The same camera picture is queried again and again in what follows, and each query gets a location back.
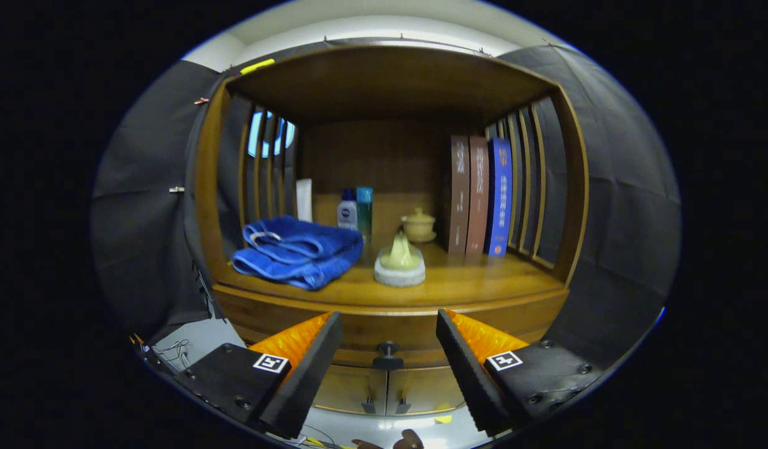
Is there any wooden cabinet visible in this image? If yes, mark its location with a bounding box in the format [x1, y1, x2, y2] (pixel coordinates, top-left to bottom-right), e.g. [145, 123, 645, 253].
[193, 44, 589, 417]

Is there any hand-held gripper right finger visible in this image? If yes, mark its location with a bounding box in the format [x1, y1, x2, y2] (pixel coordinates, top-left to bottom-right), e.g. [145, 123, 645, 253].
[436, 308, 606, 437]

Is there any dark brown book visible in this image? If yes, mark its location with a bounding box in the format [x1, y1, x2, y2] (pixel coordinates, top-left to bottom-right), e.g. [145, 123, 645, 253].
[447, 135, 471, 254]

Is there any tangle of floor cables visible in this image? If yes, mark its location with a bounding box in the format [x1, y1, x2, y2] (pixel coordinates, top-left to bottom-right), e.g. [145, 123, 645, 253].
[150, 339, 191, 369]

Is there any teal bottle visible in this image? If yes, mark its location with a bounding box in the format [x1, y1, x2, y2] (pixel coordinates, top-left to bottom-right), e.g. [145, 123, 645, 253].
[356, 186, 374, 241]

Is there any black backdrop cloth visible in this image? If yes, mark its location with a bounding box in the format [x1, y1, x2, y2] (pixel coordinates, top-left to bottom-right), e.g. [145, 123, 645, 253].
[89, 37, 683, 369]

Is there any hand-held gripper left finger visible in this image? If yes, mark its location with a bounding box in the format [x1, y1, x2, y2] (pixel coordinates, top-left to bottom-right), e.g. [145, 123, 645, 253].
[172, 311, 343, 440]

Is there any wooden countertop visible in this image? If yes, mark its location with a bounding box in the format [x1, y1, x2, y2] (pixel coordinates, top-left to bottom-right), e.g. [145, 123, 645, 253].
[214, 240, 568, 309]

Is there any wooden drawer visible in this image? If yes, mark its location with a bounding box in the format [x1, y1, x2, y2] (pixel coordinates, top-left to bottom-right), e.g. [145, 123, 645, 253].
[212, 286, 571, 371]

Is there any white bottle with blue cap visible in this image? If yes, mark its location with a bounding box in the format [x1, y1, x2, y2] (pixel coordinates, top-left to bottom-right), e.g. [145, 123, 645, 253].
[337, 189, 359, 231]

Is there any blue book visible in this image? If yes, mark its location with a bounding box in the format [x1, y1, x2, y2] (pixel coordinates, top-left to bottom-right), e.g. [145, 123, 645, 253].
[485, 137, 513, 258]

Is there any beige lidded teacup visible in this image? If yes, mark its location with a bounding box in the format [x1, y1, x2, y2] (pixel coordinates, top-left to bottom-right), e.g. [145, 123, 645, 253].
[401, 208, 437, 244]

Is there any reddish brown book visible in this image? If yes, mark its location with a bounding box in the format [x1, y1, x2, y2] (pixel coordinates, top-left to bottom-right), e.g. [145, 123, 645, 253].
[466, 136, 490, 255]

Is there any white tube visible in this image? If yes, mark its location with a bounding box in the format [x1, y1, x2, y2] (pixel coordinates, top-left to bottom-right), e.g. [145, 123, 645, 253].
[296, 178, 313, 223]

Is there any blue towel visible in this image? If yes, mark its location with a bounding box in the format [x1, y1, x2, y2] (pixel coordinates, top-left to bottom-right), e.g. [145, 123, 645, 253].
[232, 216, 364, 291]

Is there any wooden cabinet door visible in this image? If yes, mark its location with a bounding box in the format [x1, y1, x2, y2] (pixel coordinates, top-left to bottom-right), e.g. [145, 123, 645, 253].
[312, 365, 387, 415]
[387, 365, 465, 415]

